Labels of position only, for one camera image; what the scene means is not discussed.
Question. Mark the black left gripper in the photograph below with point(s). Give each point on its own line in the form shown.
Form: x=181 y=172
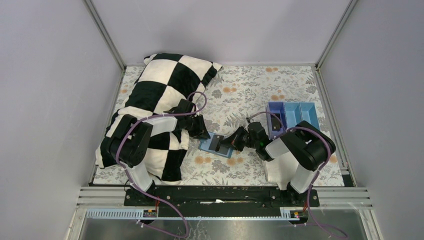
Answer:
x=198 y=125

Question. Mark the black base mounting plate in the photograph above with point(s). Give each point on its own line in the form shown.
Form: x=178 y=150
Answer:
x=220 y=201

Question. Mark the blue card holder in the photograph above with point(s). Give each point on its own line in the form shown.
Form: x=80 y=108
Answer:
x=224 y=151

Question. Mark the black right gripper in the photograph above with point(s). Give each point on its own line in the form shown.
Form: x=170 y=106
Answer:
x=238 y=138

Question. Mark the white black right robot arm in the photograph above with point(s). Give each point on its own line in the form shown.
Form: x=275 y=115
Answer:
x=310 y=147

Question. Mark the white folded towel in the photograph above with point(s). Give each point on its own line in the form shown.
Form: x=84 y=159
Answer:
x=285 y=171

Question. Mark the aluminium frame rail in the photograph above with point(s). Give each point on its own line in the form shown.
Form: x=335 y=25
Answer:
x=107 y=202

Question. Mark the blue three-compartment tray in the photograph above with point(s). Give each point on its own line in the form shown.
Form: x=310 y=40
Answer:
x=291 y=114

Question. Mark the black white checkered pillow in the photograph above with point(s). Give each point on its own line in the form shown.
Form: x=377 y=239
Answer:
x=166 y=79

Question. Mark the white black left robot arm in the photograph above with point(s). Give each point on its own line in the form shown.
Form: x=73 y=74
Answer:
x=145 y=139

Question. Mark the black striped credit card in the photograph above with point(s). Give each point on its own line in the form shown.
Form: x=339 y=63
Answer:
x=215 y=143

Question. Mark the floral table cloth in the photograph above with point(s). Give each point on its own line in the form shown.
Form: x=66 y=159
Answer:
x=236 y=93

